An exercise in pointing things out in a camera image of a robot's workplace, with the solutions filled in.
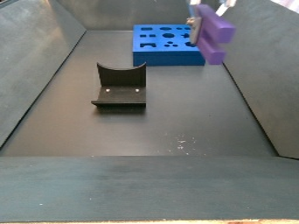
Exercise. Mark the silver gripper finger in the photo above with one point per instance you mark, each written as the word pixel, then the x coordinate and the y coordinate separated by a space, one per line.
pixel 194 20
pixel 224 5

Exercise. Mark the purple double-square block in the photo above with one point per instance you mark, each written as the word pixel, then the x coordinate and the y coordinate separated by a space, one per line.
pixel 216 31

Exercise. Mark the blue foam shape board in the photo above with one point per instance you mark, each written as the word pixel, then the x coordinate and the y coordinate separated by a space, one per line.
pixel 161 45

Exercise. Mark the black curved holder stand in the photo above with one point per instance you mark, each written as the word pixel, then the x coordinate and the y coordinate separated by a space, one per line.
pixel 121 86

